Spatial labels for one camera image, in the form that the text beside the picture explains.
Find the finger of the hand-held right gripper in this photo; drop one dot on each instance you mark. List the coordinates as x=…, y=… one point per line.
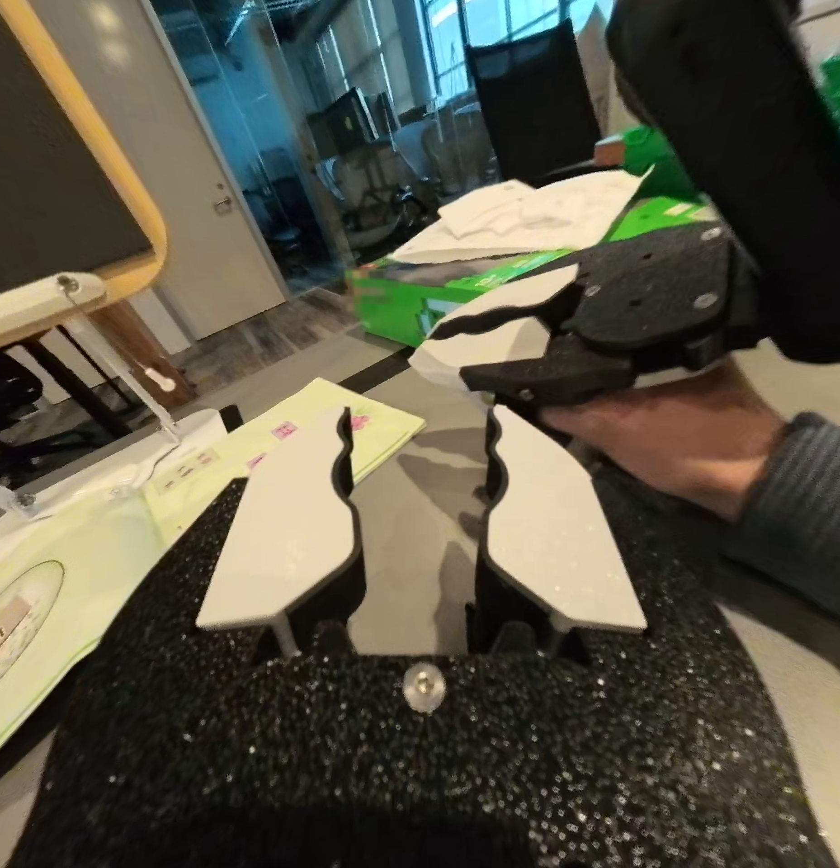
x=474, y=349
x=515, y=295

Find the black office chair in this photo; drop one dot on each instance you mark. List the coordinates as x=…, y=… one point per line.
x=10, y=407
x=528, y=102

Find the grey desk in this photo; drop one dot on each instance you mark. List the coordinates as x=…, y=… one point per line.
x=420, y=576

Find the light green instruction booklet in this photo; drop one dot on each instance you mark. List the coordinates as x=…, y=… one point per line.
x=189, y=495

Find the green plastic bin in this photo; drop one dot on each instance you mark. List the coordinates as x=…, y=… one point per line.
x=839, y=95

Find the person's right hand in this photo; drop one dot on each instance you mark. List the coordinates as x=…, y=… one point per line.
x=678, y=434

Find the black computer monitor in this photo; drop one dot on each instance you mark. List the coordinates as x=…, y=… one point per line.
x=342, y=125

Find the wooden pillar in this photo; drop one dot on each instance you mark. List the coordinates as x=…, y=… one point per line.
x=121, y=332

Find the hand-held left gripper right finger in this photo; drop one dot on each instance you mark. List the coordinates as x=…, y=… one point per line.
x=562, y=542

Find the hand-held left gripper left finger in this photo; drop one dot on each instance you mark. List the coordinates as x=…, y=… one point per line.
x=284, y=529

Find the black flat object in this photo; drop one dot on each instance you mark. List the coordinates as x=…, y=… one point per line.
x=231, y=419

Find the large window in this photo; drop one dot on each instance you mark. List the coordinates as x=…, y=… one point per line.
x=515, y=20

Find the green toy set box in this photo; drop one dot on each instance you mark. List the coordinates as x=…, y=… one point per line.
x=528, y=264

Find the white door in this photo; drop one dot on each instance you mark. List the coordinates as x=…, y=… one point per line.
x=210, y=271

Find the grey office chair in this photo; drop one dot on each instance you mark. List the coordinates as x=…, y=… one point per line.
x=379, y=196

